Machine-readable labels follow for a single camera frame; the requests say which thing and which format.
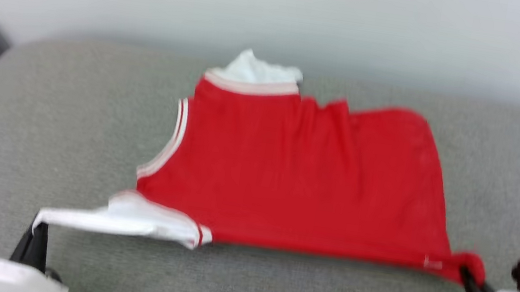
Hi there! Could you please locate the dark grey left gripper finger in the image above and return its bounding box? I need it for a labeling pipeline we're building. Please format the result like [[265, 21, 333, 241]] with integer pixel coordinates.
[[30, 220, 53, 274], [9, 219, 39, 266]]

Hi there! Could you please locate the red and white basketball jersey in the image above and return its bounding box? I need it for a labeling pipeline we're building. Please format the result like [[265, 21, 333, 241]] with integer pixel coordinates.
[[32, 22, 513, 292]]

